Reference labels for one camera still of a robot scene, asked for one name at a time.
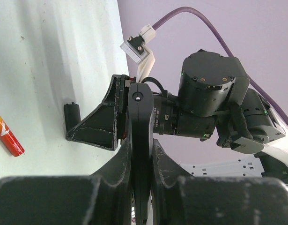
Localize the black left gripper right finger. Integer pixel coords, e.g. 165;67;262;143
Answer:
152;140;288;225

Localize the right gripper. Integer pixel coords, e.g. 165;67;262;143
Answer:
66;74;179;150

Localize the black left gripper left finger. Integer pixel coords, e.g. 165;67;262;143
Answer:
0;139;132;225

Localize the black remote battery cover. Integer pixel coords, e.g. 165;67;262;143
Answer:
64;102;81;132

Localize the black remote control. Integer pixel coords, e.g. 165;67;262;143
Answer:
128;83;154;225

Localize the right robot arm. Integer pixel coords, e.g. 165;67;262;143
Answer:
64;50;288;225

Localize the orange red battery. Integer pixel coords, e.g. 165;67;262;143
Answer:
0;116;25;157

